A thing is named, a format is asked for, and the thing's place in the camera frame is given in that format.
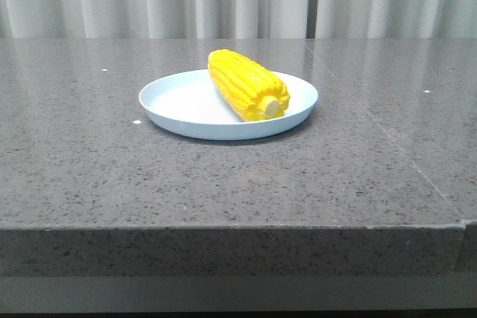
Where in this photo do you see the yellow corn cob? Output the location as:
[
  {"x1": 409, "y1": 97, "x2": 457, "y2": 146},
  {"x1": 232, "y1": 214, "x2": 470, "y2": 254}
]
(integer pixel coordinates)
[{"x1": 208, "y1": 49, "x2": 290, "y2": 121}]

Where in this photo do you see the light blue round plate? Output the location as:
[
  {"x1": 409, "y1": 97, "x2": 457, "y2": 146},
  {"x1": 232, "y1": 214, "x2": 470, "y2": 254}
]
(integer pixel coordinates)
[{"x1": 139, "y1": 69, "x2": 318, "y2": 141}]

